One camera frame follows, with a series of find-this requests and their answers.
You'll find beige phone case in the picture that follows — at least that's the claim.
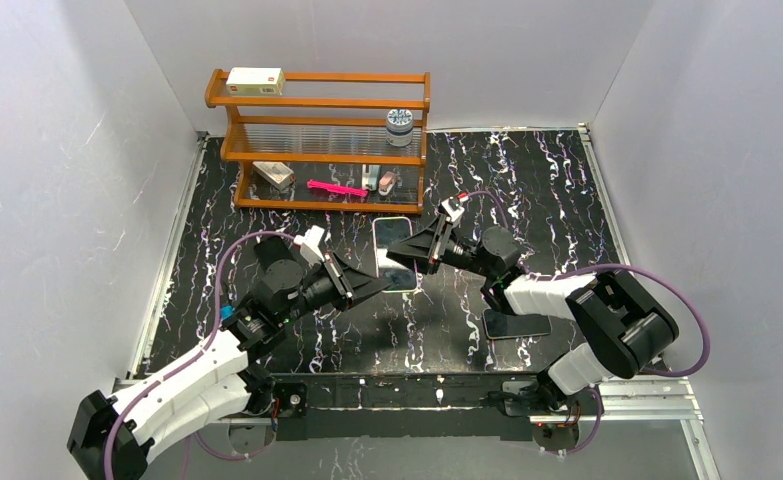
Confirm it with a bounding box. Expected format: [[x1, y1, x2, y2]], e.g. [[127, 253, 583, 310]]
[[371, 216, 421, 294]]

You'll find black phone with light edge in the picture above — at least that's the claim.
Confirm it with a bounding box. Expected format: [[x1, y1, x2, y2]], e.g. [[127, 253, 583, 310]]
[[482, 309, 552, 340]]

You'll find black phone case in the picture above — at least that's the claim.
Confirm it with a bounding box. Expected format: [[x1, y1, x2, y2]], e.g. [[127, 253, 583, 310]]
[[253, 236, 293, 271]]

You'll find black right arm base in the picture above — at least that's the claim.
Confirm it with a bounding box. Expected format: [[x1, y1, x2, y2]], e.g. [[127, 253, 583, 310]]
[[483, 375, 605, 458]]

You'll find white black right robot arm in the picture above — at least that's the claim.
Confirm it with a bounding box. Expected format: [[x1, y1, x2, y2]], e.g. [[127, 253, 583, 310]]
[[386, 218, 679, 409]]

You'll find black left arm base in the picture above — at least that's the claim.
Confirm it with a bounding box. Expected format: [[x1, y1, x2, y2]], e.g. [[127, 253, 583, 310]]
[[228, 363, 307, 460]]

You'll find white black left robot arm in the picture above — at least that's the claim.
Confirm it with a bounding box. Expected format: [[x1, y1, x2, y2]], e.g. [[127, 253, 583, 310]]
[[67, 252, 388, 479]]

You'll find pink white stapler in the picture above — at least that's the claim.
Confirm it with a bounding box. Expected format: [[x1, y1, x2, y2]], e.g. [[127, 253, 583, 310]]
[[377, 171, 398, 197]]

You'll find small white blue box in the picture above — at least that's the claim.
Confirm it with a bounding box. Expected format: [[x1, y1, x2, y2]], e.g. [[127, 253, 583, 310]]
[[361, 164, 380, 191]]

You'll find pink comb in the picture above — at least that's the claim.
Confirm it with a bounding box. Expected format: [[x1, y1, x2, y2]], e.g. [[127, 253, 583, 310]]
[[306, 179, 369, 198]]

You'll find small grey white box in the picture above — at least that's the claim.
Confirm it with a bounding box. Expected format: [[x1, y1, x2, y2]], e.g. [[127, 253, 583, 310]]
[[253, 161, 295, 192]]

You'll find round blue white tin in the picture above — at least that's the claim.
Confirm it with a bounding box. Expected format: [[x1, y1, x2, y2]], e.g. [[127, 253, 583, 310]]
[[385, 109, 414, 148]]

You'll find orange wooden shelf rack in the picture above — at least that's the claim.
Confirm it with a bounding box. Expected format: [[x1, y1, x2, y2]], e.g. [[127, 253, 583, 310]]
[[204, 69, 431, 215]]

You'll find white red box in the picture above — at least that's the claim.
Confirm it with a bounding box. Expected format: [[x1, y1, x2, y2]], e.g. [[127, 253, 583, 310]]
[[226, 67, 286, 96]]

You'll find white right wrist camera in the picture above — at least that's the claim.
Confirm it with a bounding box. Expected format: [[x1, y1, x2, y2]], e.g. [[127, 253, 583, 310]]
[[438, 192, 469, 227]]

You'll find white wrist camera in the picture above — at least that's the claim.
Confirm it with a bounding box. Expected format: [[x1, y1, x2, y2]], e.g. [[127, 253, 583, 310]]
[[438, 192, 469, 227], [294, 225, 326, 266]]

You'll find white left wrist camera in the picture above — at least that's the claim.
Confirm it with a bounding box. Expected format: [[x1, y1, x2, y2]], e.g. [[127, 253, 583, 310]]
[[294, 225, 326, 266]]

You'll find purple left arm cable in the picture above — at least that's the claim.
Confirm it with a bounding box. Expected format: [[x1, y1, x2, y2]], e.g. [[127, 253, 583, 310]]
[[102, 230, 300, 480]]

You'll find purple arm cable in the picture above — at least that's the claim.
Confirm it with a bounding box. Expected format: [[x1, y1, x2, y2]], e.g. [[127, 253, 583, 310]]
[[457, 190, 712, 457], [102, 230, 300, 480]]

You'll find aluminium front frame rail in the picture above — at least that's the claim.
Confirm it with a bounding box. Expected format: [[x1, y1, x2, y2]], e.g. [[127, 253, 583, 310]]
[[92, 376, 724, 480]]

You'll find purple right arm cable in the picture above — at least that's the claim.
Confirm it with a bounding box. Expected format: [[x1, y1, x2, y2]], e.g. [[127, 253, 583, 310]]
[[457, 190, 712, 457]]

